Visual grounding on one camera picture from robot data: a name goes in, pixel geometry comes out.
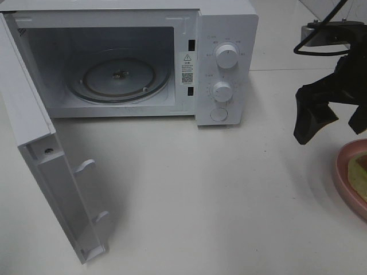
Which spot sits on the white round door button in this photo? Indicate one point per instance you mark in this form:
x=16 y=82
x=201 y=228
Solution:
x=219 y=114

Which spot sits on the white microwave oven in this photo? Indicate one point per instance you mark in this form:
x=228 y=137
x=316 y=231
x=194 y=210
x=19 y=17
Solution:
x=53 y=32

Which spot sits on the pink round plate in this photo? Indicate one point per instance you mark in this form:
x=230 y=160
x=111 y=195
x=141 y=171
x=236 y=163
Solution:
x=340 y=177

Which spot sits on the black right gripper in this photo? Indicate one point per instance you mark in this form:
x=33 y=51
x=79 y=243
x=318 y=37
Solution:
x=346 y=85

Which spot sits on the white warning label sticker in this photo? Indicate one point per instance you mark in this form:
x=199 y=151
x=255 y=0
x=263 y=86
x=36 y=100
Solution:
x=187 y=67

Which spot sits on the white upper power knob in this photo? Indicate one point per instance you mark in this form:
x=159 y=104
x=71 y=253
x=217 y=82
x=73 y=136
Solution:
x=227 y=55

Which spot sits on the white microwave door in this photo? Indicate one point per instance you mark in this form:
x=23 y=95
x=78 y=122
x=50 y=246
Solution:
x=71 y=191

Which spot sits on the glass microwave turntable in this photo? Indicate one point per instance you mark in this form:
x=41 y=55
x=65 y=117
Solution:
x=119 y=75

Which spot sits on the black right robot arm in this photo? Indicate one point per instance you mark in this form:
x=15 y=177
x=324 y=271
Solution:
x=352 y=31

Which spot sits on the white bread sandwich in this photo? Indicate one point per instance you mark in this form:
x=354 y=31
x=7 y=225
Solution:
x=357 y=174

